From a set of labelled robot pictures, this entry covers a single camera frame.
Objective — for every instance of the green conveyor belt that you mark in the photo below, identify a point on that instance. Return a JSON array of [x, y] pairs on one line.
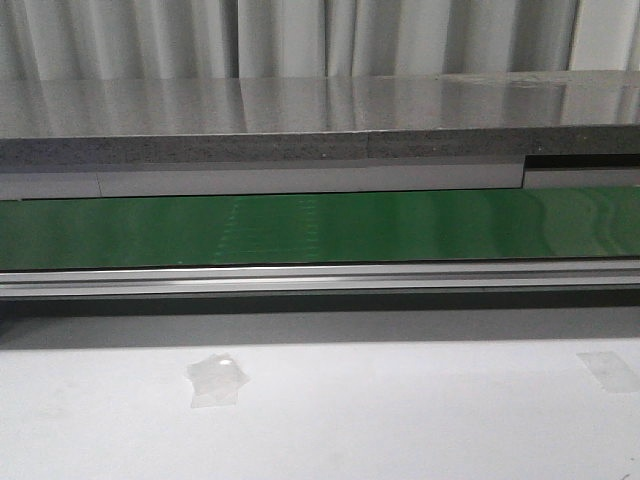
[[319, 228]]

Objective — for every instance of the clear tape patch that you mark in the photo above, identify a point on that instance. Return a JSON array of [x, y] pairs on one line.
[[216, 381], [611, 372]]

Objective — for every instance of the aluminium conveyor front rail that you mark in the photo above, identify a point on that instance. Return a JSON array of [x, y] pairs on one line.
[[316, 278]]

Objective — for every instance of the clear tape patch right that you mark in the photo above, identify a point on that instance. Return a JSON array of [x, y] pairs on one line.
[[611, 372]]

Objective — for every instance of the clear tape patch left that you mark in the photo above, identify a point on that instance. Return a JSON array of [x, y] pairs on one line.
[[216, 381]]

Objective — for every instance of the grey rear conveyor rail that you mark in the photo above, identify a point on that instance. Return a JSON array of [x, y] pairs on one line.
[[316, 176]]

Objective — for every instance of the white curtain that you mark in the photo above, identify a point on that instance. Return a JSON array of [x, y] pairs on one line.
[[55, 40]]

